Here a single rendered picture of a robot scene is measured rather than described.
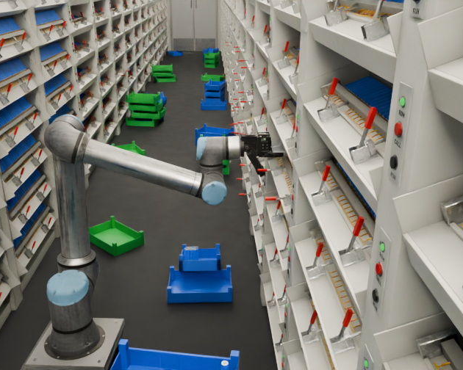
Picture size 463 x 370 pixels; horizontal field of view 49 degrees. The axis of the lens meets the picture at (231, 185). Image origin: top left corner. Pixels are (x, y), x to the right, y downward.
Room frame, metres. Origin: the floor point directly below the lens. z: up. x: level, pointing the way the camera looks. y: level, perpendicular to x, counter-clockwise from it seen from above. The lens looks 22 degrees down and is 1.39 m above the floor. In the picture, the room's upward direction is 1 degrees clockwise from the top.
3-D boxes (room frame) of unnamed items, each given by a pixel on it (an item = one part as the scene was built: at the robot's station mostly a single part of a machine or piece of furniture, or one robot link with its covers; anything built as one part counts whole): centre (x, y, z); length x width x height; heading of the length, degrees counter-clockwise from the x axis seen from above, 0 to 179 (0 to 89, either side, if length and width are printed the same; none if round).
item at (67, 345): (1.60, 0.61, 0.13); 0.19 x 0.19 x 0.10
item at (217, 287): (2.07, 0.15, 0.04); 0.30 x 0.20 x 0.08; 93
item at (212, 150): (1.85, 0.08, 0.79); 0.12 x 0.09 x 0.10; 93
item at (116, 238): (2.56, 0.67, 0.04); 0.30 x 0.20 x 0.08; 47
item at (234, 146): (1.86, -0.01, 0.80); 0.10 x 0.05 x 0.09; 3
